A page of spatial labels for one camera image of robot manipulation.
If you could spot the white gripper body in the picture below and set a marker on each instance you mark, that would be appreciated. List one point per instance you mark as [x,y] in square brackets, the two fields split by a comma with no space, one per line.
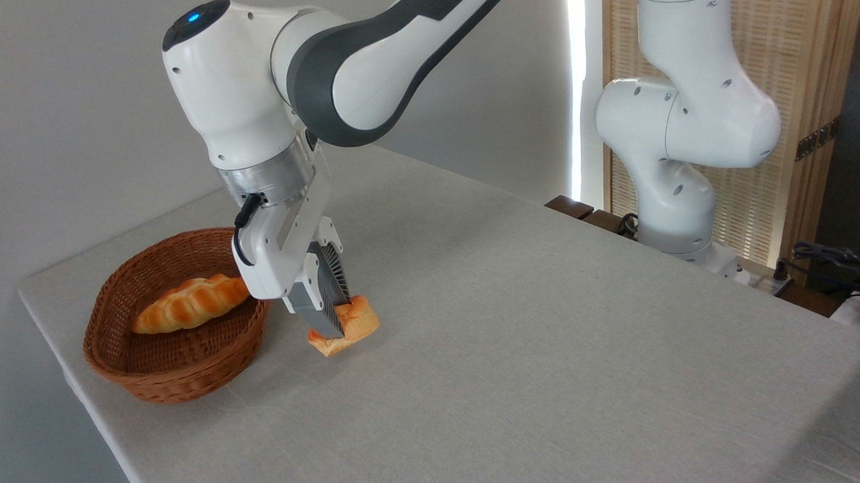
[278,255]

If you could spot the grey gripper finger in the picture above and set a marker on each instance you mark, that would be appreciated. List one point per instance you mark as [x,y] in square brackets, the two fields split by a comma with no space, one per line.
[317,319]
[332,275]

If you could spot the round bread bun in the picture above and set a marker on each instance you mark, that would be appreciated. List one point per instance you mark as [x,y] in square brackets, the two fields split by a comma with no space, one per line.
[361,323]

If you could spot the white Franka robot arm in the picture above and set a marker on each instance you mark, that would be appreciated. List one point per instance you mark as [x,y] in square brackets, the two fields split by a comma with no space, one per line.
[365,77]

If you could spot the long braided bread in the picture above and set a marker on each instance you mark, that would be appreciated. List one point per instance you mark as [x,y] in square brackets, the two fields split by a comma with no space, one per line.
[186,304]

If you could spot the brown wicker basket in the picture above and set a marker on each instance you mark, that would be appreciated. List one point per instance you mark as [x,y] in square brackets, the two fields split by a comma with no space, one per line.
[189,386]

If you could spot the dark wooden furniture piece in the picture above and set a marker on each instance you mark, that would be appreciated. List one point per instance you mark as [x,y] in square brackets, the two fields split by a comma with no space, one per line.
[607,223]
[568,206]

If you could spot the black plug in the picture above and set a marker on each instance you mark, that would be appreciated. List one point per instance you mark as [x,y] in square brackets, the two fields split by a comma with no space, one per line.
[782,273]

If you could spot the black screen hinge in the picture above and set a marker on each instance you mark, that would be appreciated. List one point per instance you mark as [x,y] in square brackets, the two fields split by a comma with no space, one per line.
[817,139]

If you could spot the wooden slatted screen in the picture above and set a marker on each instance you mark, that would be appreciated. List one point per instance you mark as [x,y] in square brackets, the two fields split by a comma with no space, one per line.
[791,37]

